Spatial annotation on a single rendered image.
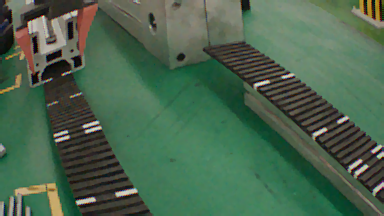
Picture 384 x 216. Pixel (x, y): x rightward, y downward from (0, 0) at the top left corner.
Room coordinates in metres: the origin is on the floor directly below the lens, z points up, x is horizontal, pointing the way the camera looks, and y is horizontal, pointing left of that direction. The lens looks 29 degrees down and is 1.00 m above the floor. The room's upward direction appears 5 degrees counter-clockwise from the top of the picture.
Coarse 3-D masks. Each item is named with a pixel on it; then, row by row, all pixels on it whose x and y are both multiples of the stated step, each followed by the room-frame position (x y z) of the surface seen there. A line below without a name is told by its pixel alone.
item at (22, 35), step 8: (40, 16) 0.48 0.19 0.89; (16, 24) 0.47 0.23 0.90; (24, 24) 0.45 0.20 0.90; (16, 32) 0.44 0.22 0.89; (24, 32) 0.43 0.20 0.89; (16, 40) 0.43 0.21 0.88; (24, 40) 0.43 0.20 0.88; (24, 48) 0.44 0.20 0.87; (32, 56) 0.48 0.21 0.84; (32, 64) 0.45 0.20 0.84; (32, 72) 0.45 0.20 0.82
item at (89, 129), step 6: (84, 126) 0.32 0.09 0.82; (90, 126) 0.32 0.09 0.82; (96, 126) 0.32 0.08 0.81; (66, 132) 0.31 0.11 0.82; (72, 132) 0.31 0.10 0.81; (78, 132) 0.31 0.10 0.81; (84, 132) 0.31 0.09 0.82; (90, 132) 0.31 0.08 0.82; (96, 132) 0.31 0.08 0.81; (60, 138) 0.30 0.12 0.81; (66, 138) 0.30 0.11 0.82; (72, 138) 0.30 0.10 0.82; (78, 138) 0.30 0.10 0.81
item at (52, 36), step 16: (32, 0) 0.81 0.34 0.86; (64, 16) 0.55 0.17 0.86; (32, 32) 0.51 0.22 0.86; (48, 32) 0.58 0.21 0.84; (64, 32) 0.54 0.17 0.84; (32, 48) 0.50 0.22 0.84; (48, 48) 0.53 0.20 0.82; (64, 48) 0.53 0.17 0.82; (48, 64) 0.51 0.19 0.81; (80, 64) 0.54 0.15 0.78; (32, 80) 0.52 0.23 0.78
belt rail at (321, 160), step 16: (256, 96) 0.38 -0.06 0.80; (256, 112) 0.38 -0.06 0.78; (272, 112) 0.36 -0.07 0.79; (288, 128) 0.33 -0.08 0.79; (304, 144) 0.30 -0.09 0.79; (320, 160) 0.27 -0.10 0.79; (336, 176) 0.24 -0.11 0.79; (352, 176) 0.22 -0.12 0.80; (352, 192) 0.22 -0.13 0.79; (368, 192) 0.20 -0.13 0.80; (368, 208) 0.19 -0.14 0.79
